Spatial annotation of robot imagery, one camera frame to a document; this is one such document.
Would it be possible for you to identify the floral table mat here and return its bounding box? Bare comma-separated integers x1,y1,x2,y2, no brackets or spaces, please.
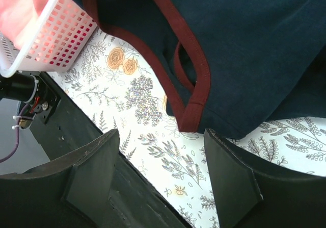
51,30,325,227

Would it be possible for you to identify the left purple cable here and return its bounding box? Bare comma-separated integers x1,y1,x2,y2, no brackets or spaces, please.
0,103,33,163

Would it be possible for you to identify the navy tank top red trim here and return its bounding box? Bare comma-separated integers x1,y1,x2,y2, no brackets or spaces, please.
73,0,325,139

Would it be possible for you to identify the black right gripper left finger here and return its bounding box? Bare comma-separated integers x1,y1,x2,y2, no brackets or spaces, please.
1,130,120,227

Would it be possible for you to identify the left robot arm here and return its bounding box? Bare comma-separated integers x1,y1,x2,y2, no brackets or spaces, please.
1,73,39,103

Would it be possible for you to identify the pink cloth in basket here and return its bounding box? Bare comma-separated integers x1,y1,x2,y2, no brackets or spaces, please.
1,0,48,49

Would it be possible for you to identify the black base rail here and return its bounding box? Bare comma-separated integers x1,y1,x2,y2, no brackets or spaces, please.
27,72,188,227

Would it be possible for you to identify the white plastic basket front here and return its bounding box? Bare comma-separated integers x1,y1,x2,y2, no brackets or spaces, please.
1,0,97,78

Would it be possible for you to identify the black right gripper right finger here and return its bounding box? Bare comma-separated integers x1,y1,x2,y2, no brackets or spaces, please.
204,129,325,227

